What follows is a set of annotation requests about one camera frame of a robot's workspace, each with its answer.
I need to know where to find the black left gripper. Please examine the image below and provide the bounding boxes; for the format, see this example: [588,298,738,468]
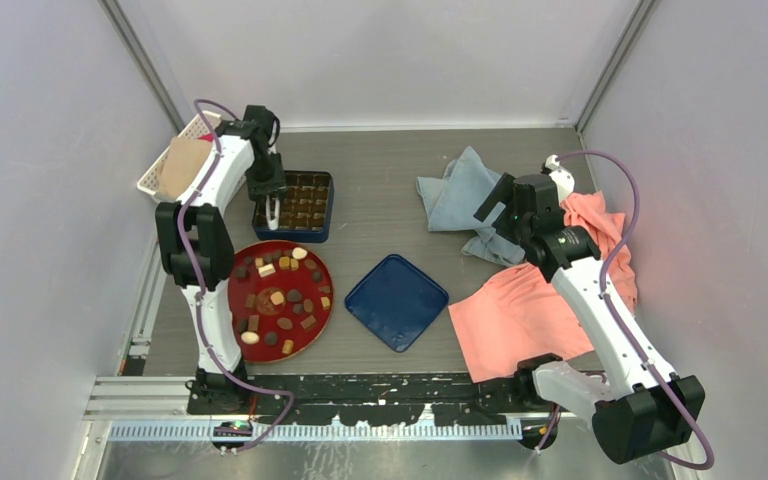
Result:
[246,149,286,206]

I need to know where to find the metal tongs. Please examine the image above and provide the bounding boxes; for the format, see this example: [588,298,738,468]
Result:
[264,195,281,231]

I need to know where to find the white square chocolate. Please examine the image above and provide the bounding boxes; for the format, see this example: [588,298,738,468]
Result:
[257,263,276,278]

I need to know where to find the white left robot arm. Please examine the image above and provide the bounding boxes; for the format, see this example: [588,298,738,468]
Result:
[155,99,287,413]

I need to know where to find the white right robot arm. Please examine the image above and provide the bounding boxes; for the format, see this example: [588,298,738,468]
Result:
[474,173,705,464]

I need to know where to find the blue chocolate tin box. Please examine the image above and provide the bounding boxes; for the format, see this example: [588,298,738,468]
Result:
[251,170,335,244]

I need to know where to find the white oval chocolate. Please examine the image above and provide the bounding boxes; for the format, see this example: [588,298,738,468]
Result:
[240,331,260,345]
[291,247,308,260]

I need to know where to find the tan round chocolate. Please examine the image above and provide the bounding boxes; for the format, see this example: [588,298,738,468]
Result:
[270,291,285,305]

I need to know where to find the white plastic basket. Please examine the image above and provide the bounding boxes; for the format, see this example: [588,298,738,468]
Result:
[137,111,254,209]

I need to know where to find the beige cloth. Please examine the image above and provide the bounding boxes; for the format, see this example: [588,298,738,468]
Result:
[157,137,213,200]

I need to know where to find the light blue denim cloth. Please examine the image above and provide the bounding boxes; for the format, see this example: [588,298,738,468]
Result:
[416,147,524,267]

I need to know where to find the pink cloth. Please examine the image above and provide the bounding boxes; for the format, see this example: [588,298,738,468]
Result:
[448,191,638,383]

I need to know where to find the red round tray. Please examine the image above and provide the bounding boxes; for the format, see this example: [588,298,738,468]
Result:
[228,240,336,364]

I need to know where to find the blue tin lid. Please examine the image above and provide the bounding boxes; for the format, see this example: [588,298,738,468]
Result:
[344,254,449,353]

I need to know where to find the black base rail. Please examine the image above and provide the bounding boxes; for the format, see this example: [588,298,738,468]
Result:
[184,372,551,427]

